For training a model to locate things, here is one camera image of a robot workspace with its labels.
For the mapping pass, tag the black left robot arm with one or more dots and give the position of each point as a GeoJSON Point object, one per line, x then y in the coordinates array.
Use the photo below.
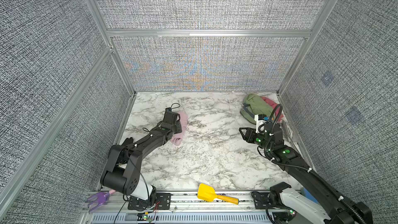
{"type": "Point", "coordinates": [122, 171]}

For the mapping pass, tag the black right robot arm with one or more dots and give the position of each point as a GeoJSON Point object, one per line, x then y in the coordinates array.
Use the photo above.
{"type": "Point", "coordinates": [330, 205]}

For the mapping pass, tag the yellow toy shovel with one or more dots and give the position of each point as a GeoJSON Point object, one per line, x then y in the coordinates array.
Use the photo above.
{"type": "Point", "coordinates": [208, 194]}

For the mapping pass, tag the magenta red cloth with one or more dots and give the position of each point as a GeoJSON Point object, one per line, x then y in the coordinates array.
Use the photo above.
{"type": "Point", "coordinates": [273, 104]}

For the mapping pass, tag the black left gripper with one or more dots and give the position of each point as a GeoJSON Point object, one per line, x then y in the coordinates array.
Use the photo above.
{"type": "Point", "coordinates": [178, 127]}

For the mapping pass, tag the olive green cloth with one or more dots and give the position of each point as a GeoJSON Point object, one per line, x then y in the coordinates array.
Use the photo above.
{"type": "Point", "coordinates": [253, 105]}

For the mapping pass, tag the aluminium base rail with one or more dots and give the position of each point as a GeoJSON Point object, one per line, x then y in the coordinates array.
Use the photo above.
{"type": "Point", "coordinates": [184, 207]}

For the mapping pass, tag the blue plastic toy piece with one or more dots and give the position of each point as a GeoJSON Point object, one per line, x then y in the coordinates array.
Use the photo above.
{"type": "Point", "coordinates": [307, 194]}

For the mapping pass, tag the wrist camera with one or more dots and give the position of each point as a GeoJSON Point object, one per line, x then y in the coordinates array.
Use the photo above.
{"type": "Point", "coordinates": [170, 117]}
{"type": "Point", "coordinates": [261, 121]}

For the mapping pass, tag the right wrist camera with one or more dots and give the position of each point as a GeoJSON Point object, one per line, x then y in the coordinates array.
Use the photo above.
{"type": "Point", "coordinates": [261, 121]}

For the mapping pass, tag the light pink ribbed cloth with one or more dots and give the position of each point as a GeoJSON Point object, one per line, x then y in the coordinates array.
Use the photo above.
{"type": "Point", "coordinates": [177, 138]}

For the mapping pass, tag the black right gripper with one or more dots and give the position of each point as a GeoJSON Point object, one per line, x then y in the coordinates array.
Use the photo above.
{"type": "Point", "coordinates": [244, 136]}

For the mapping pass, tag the purple toy rake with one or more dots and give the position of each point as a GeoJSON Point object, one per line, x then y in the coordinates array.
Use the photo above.
{"type": "Point", "coordinates": [98, 199]}

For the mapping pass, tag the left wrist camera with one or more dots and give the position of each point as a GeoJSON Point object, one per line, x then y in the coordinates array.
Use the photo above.
{"type": "Point", "coordinates": [170, 117]}

